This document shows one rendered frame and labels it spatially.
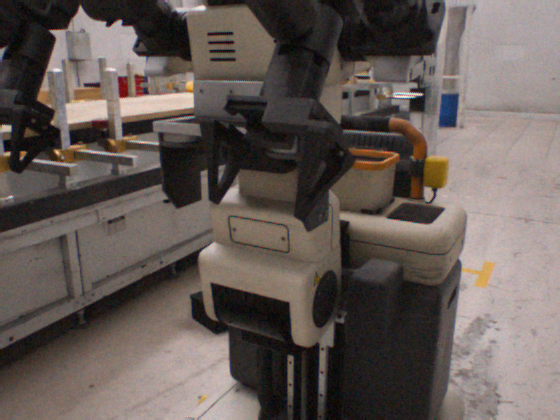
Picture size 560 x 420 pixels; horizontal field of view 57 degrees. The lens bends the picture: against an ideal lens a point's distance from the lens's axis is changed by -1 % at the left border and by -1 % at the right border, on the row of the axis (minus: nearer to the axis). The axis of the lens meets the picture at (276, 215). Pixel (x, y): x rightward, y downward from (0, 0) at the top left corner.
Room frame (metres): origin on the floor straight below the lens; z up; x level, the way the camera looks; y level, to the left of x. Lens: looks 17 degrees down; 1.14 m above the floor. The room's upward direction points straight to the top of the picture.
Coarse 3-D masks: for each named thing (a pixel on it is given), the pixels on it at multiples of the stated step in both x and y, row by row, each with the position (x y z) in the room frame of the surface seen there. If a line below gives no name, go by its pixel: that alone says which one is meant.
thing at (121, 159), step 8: (48, 152) 1.86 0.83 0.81; (80, 152) 1.78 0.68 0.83; (88, 152) 1.76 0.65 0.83; (96, 152) 1.76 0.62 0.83; (104, 152) 1.75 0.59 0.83; (96, 160) 1.74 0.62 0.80; (104, 160) 1.73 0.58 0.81; (112, 160) 1.71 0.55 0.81; (120, 160) 1.69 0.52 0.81; (128, 160) 1.67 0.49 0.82; (136, 160) 1.68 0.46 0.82
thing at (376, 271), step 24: (384, 264) 0.94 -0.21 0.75; (216, 288) 0.86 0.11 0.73; (360, 288) 0.86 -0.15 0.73; (384, 288) 0.85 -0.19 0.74; (240, 312) 0.83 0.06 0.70; (264, 312) 0.81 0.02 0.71; (288, 312) 0.79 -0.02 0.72; (360, 312) 0.86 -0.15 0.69; (384, 312) 0.85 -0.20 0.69; (264, 336) 0.89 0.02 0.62; (288, 336) 0.82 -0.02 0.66; (360, 336) 0.86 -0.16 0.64; (384, 336) 0.86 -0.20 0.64
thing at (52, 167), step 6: (36, 162) 1.51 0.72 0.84; (42, 162) 1.51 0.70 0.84; (48, 162) 1.51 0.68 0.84; (54, 162) 1.51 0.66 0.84; (60, 162) 1.50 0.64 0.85; (30, 168) 1.53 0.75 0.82; (36, 168) 1.52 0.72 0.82; (42, 168) 1.50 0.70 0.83; (48, 168) 1.49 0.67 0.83; (54, 168) 1.48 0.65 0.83; (60, 168) 1.46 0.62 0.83; (66, 168) 1.45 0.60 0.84; (72, 168) 1.45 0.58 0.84; (60, 174) 1.46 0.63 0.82; (66, 174) 1.45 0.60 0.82; (72, 174) 1.45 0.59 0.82; (78, 174) 1.47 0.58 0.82
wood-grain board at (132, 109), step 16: (160, 96) 3.44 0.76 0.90; (176, 96) 3.44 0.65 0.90; (192, 96) 3.44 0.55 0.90; (80, 112) 2.43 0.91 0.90; (96, 112) 2.43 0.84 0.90; (128, 112) 2.42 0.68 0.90; (144, 112) 2.41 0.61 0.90; (160, 112) 2.46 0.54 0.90; (176, 112) 2.56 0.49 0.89; (192, 112) 2.67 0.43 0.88; (80, 128) 2.05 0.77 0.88
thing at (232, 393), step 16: (224, 384) 1.23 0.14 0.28; (240, 384) 1.22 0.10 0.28; (208, 400) 1.15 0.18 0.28; (224, 400) 1.15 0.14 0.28; (240, 400) 1.15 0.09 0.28; (256, 400) 1.15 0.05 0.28; (448, 400) 1.15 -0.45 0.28; (192, 416) 1.09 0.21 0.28; (208, 416) 1.09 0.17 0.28; (224, 416) 1.09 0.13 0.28; (240, 416) 1.09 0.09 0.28; (256, 416) 1.09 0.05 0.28; (448, 416) 1.09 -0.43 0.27
